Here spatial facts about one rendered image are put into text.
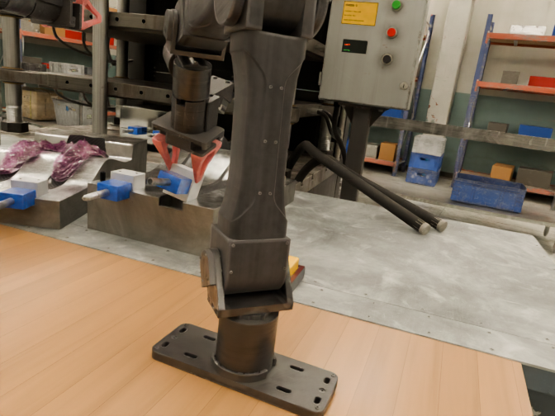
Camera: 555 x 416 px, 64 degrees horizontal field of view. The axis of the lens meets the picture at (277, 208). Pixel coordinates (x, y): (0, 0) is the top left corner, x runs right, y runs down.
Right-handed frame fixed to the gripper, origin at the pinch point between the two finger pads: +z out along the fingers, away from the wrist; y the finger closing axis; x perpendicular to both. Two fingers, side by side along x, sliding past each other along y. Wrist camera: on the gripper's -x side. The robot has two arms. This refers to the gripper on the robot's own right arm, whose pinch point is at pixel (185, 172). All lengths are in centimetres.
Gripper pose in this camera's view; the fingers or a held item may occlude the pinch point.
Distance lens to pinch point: 79.8
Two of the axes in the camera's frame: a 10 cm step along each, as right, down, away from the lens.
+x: -4.0, 4.9, -7.8
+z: -1.8, 7.9, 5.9
